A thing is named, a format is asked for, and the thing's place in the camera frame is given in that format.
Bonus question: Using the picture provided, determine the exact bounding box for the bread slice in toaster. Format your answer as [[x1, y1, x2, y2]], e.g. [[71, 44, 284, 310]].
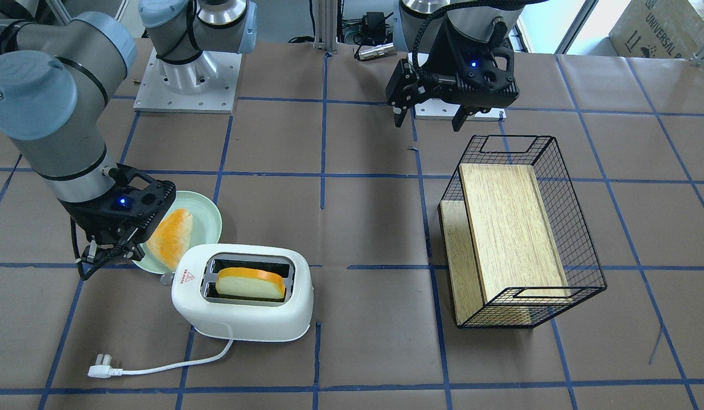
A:
[[215, 267, 286, 301]]

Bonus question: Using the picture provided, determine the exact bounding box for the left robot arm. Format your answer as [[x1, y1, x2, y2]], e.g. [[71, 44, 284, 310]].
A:
[[385, 1, 528, 132]]

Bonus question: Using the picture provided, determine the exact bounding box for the aluminium frame post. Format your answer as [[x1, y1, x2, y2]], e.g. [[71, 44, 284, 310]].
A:
[[312, 0, 341, 55]]

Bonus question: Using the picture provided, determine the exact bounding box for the light green plate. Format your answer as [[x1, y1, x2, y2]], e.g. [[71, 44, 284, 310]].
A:
[[133, 190, 222, 273]]

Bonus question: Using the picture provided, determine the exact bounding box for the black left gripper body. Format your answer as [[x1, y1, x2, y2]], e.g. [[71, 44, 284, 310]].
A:
[[415, 57, 520, 109]]

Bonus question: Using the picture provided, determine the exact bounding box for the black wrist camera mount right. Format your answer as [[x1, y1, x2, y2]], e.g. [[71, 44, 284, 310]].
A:
[[61, 164, 176, 243]]

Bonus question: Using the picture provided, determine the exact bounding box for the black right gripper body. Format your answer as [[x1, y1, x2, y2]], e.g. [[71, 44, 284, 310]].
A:
[[73, 221, 148, 268]]

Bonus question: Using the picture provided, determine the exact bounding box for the white toaster power cord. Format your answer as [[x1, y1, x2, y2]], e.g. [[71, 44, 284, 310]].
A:
[[88, 338, 234, 379]]

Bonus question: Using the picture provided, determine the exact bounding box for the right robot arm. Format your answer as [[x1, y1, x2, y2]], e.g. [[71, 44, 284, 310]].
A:
[[0, 1, 257, 272]]

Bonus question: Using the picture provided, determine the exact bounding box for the black wire basket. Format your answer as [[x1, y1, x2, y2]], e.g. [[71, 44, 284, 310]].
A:
[[439, 135, 607, 329]]

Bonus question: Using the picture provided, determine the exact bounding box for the bread slice on plate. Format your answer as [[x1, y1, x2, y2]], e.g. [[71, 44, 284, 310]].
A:
[[146, 208, 194, 272]]

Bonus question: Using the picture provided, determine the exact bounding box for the cardboard box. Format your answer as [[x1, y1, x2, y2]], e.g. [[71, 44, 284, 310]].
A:
[[609, 1, 704, 58]]

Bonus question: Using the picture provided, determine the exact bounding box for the wooden box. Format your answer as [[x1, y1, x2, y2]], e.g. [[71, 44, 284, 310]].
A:
[[439, 163, 572, 329]]

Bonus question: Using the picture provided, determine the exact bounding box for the white two-slot toaster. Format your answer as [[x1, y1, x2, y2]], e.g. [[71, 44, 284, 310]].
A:
[[171, 244, 314, 342]]

